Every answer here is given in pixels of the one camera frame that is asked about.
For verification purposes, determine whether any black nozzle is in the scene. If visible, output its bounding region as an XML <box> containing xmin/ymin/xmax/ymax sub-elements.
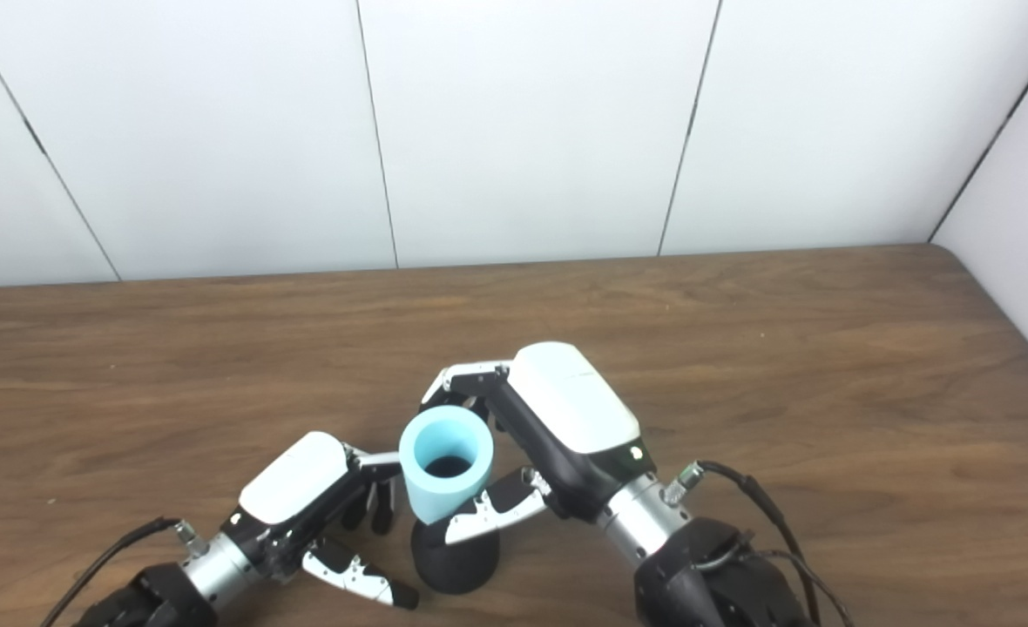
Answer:
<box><xmin>410</xmin><ymin>514</ymin><xmax>502</xmax><ymax>596</ymax></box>

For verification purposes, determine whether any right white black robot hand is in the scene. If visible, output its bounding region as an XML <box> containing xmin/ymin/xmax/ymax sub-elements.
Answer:
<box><xmin>418</xmin><ymin>341</ymin><xmax>657</xmax><ymax>546</ymax></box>

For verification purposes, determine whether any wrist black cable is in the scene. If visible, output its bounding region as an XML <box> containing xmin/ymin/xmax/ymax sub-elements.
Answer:
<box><xmin>39</xmin><ymin>516</ymin><xmax>210</xmax><ymax>627</ymax></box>
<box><xmin>664</xmin><ymin>460</ymin><xmax>855</xmax><ymax>627</ymax></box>

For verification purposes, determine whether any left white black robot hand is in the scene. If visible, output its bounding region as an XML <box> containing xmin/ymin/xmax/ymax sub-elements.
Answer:
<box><xmin>220</xmin><ymin>431</ymin><xmax>420</xmax><ymax>610</ymax></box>

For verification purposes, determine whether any light blue cylinder cup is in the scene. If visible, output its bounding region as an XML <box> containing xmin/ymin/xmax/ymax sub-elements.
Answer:
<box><xmin>398</xmin><ymin>406</ymin><xmax>495</xmax><ymax>525</ymax></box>

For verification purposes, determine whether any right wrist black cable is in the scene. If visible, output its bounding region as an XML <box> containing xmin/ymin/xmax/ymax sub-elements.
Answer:
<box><xmin>664</xmin><ymin>460</ymin><xmax>855</xmax><ymax>627</ymax></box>

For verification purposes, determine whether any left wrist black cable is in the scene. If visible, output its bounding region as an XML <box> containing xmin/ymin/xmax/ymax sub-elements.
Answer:
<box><xmin>39</xmin><ymin>516</ymin><xmax>210</xmax><ymax>627</ymax></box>

